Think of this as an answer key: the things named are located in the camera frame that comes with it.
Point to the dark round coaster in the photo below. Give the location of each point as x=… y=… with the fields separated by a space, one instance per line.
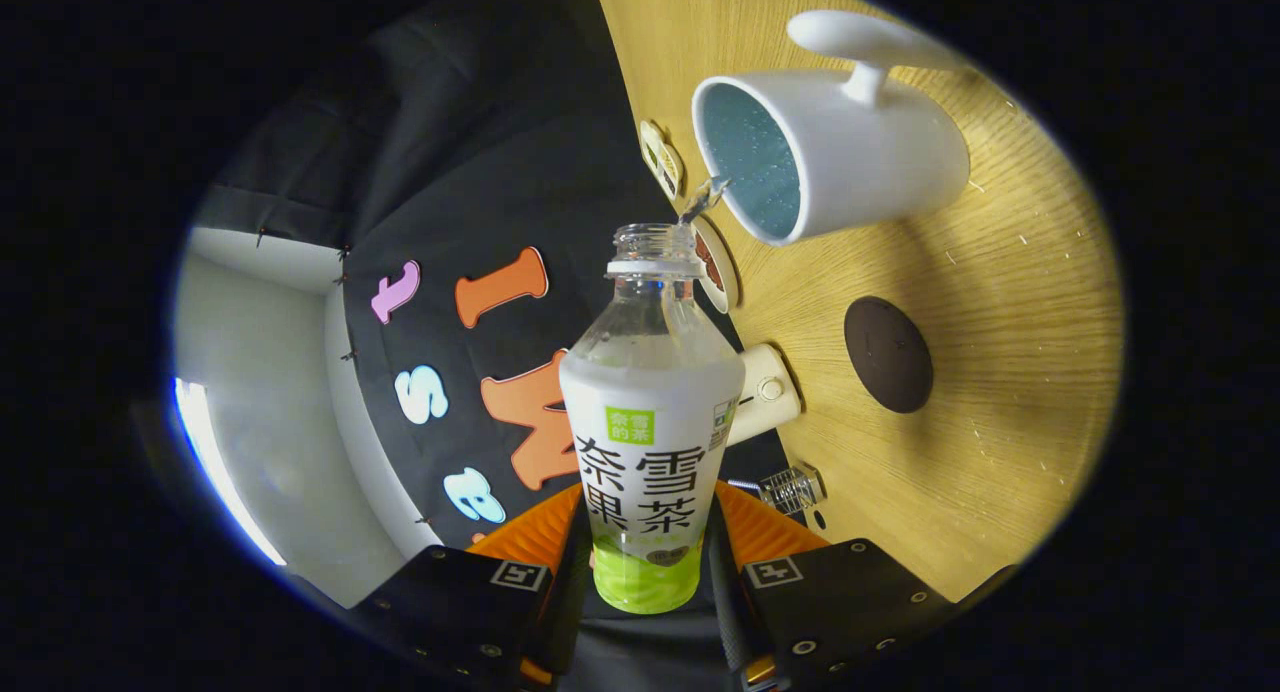
x=888 y=354

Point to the white divided dish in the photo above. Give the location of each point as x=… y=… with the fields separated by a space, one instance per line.
x=660 y=157

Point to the white cup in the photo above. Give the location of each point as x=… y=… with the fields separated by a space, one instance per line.
x=870 y=162

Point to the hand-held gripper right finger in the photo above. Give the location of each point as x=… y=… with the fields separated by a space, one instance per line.
x=830 y=602

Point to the wooden table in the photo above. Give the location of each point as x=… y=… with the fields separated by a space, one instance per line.
x=1000 y=372

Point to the white plate with red food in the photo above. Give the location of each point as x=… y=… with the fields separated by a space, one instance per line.
x=718 y=272

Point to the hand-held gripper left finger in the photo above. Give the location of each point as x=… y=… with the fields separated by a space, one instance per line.
x=450 y=602

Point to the white toaster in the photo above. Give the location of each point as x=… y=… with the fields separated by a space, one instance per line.
x=768 y=392

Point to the black backdrop cloth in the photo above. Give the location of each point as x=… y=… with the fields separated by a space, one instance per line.
x=480 y=152

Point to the juice bottle white green label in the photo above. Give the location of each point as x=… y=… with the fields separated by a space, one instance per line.
x=650 y=392

